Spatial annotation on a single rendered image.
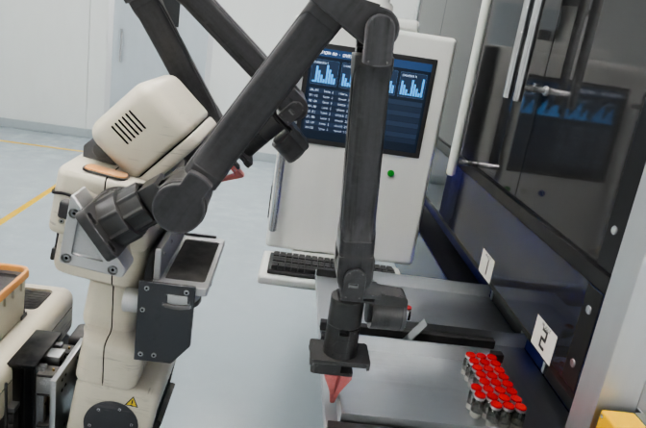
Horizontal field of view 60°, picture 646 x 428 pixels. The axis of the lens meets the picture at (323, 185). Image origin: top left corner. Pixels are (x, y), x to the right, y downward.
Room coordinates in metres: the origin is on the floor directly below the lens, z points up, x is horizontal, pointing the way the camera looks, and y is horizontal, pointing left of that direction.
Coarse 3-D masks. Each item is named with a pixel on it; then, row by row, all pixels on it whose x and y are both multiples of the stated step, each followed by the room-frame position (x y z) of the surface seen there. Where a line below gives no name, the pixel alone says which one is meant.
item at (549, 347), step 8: (536, 320) 1.00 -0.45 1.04; (536, 328) 1.00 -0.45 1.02; (536, 336) 0.99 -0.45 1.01; (544, 336) 0.96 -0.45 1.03; (552, 336) 0.94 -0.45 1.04; (536, 344) 0.98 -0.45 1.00; (544, 344) 0.95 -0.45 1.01; (552, 344) 0.93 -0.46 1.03; (544, 352) 0.95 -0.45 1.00; (552, 352) 0.92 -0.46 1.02; (544, 360) 0.94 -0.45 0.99
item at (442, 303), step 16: (384, 272) 1.41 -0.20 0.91; (416, 288) 1.42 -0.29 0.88; (432, 288) 1.42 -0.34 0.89; (448, 288) 1.43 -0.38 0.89; (464, 288) 1.43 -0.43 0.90; (480, 288) 1.43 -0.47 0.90; (416, 304) 1.32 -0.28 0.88; (432, 304) 1.33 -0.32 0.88; (448, 304) 1.35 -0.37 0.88; (464, 304) 1.36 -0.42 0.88; (480, 304) 1.38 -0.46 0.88; (416, 320) 1.23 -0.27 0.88; (432, 320) 1.24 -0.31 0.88; (448, 320) 1.26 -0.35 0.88; (464, 320) 1.27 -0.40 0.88; (480, 320) 1.28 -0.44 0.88; (496, 320) 1.30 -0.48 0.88; (480, 336) 1.17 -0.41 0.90; (496, 336) 1.17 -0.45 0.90; (512, 336) 1.18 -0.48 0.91
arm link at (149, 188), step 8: (160, 176) 0.84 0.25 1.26; (168, 176) 0.84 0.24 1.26; (176, 176) 0.82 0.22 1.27; (184, 176) 0.82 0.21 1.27; (144, 184) 0.83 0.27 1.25; (152, 184) 0.80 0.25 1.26; (160, 184) 0.84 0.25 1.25; (144, 192) 0.80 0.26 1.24; (152, 192) 0.80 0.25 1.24; (144, 200) 0.80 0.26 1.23; (152, 200) 0.80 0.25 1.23; (208, 200) 0.82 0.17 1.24
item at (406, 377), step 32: (384, 352) 1.07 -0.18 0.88; (416, 352) 1.07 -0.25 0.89; (448, 352) 1.08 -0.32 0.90; (480, 352) 1.08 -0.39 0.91; (352, 384) 0.94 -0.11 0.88; (384, 384) 0.95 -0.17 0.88; (416, 384) 0.97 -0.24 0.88; (448, 384) 0.98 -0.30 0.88; (352, 416) 0.80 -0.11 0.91; (384, 416) 0.81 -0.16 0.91; (416, 416) 0.87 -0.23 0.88; (448, 416) 0.88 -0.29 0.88
